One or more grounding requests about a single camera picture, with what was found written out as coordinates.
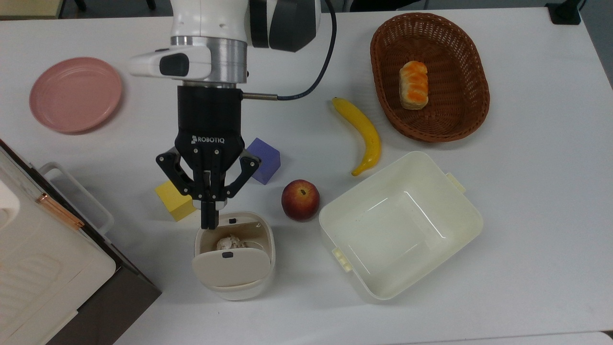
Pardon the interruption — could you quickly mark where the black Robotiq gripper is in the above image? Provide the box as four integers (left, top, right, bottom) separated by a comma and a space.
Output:
156, 86, 262, 230

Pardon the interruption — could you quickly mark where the cream trash can lid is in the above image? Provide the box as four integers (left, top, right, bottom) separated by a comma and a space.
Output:
193, 244, 271, 288

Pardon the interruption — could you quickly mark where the cream small trash can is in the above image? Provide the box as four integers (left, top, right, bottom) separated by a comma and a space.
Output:
193, 211, 276, 301

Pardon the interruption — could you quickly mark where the yellow foam cube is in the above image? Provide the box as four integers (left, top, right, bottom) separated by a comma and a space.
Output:
155, 181, 198, 222

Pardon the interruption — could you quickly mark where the purple foam cube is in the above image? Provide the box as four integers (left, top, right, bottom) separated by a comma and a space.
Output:
245, 138, 281, 185

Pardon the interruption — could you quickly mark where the crumpled paper ball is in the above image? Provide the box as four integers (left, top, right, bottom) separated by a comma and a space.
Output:
216, 234, 247, 251

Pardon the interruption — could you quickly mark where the red apple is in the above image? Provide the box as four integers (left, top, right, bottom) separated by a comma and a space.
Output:
281, 179, 320, 221

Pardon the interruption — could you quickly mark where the pink round plate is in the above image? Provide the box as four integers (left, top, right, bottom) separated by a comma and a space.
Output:
30, 57, 123, 134

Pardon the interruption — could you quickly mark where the copper box latch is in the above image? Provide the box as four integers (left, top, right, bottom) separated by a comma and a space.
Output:
36, 193, 85, 230

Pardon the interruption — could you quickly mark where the yellow banana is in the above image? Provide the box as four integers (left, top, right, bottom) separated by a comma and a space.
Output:
332, 97, 382, 177

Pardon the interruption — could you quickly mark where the cream plastic storage box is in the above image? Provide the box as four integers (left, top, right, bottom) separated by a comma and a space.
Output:
0, 144, 116, 345

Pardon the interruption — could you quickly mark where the cream plastic open container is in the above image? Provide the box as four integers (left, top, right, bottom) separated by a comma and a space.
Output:
319, 151, 484, 301

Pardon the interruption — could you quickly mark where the orange glazed bread loaf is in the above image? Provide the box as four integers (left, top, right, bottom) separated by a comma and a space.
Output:
399, 61, 429, 111

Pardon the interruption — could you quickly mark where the light wooden table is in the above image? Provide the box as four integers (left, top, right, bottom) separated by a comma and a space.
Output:
0, 0, 66, 20

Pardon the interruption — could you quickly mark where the brown wicker basket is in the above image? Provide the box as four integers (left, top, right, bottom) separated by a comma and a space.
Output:
370, 13, 490, 143

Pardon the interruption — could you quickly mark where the black table clamp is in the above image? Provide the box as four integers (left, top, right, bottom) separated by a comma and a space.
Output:
546, 0, 583, 25

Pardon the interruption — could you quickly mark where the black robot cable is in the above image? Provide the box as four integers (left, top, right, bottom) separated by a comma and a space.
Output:
242, 0, 338, 102

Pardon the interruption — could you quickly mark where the white drawer handle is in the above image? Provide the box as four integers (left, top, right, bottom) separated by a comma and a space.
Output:
38, 162, 114, 235

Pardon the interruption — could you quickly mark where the white appliance with handle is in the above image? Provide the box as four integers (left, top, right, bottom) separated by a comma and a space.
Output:
0, 139, 162, 345

